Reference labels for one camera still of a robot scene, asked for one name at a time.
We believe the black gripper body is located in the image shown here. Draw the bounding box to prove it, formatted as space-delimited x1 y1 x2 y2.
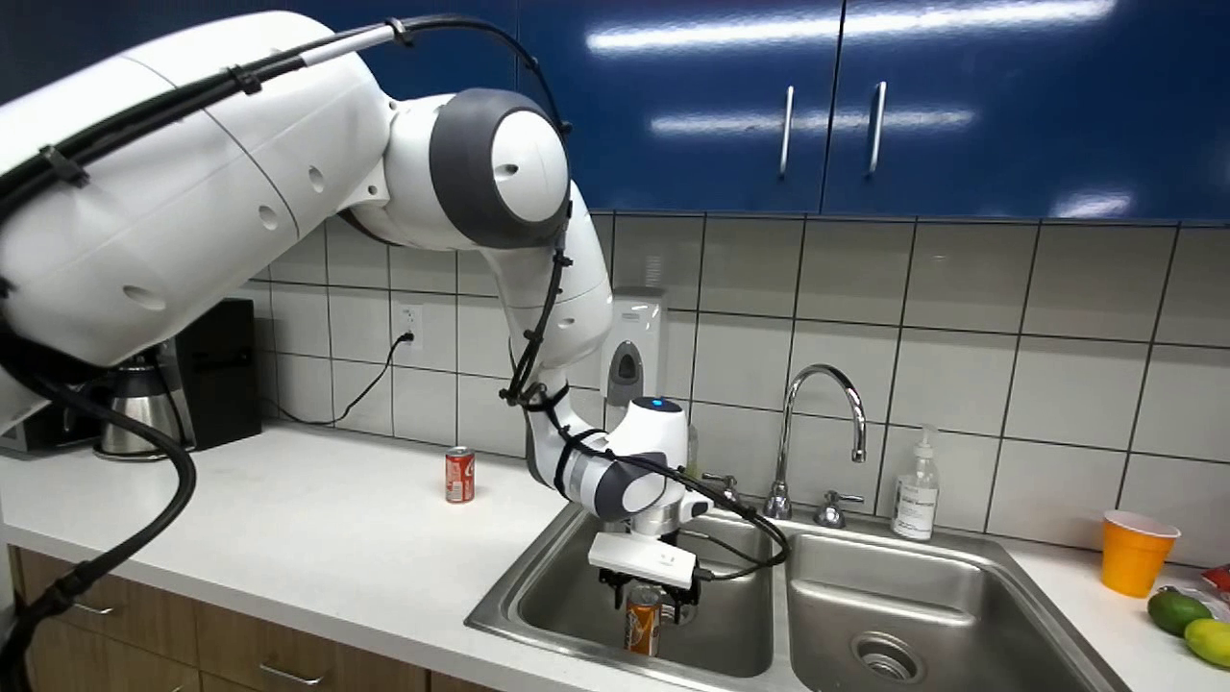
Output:
595 569 708 616

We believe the red soda can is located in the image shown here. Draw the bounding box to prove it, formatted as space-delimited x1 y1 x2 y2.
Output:
444 443 482 507

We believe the steel sink drain strainer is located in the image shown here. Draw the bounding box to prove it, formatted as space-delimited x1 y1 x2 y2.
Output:
849 625 923 683

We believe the stainless steel double sink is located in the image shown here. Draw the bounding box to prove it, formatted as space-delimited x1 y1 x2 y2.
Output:
463 497 1129 692

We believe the chrome gooseneck faucet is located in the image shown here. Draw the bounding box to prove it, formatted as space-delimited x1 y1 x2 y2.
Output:
698 361 876 529

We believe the clear soap pump bottle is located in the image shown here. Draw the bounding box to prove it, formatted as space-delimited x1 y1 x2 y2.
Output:
892 426 941 542

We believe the black coffee maker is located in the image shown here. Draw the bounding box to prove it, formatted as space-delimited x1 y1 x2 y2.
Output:
168 297 264 452

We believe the orange plastic cup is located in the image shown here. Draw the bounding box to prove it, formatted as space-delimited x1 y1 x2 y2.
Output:
1101 507 1186 601

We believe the blue cabinet door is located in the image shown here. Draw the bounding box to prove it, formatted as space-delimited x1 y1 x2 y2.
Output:
241 0 844 219
822 0 1230 226

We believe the wooden base cabinet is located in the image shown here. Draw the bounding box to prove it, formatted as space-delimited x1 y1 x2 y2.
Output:
7 546 496 692

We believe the dark green fruit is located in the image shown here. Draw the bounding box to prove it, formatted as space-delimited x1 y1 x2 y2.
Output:
1145 583 1215 637

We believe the steel coffee carafe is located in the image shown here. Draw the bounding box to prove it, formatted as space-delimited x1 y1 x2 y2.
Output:
94 351 194 460

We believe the yellow-green lime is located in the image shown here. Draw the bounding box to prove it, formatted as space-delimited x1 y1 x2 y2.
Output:
1179 616 1230 674

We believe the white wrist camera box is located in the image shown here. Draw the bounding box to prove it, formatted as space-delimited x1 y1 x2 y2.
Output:
585 528 705 594

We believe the white wall soap dispenser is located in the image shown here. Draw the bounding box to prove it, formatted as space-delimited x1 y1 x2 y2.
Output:
601 297 668 411

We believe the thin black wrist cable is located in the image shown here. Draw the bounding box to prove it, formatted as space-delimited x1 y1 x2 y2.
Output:
502 187 794 587

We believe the black power cord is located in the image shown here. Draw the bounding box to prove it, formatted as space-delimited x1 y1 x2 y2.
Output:
264 325 417 434

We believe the white wall outlet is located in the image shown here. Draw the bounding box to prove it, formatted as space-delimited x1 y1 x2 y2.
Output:
390 299 426 356

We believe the thick black robot hose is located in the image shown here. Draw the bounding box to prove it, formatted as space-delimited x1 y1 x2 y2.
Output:
0 319 203 692

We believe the silver cabinet door handle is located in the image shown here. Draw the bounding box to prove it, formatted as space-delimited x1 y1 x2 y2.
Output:
865 78 892 180
777 82 801 180

